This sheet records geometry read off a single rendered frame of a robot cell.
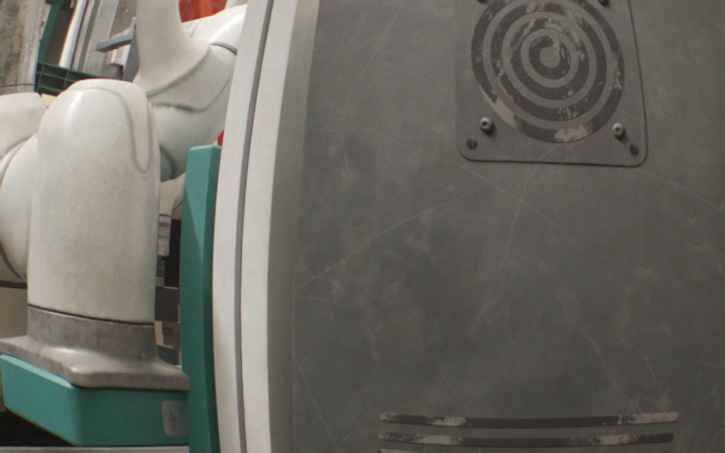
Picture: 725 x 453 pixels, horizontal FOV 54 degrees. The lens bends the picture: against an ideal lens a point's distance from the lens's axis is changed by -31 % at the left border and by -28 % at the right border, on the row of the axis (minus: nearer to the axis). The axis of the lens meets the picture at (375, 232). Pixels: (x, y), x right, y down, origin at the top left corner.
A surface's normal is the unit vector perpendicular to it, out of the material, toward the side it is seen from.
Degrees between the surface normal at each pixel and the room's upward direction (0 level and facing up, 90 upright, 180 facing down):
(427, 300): 90
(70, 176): 87
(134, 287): 96
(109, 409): 90
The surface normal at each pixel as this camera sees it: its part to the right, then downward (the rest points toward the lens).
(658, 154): -0.51, -0.08
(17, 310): 0.90, 0.02
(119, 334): 0.69, -0.11
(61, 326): -0.10, -0.18
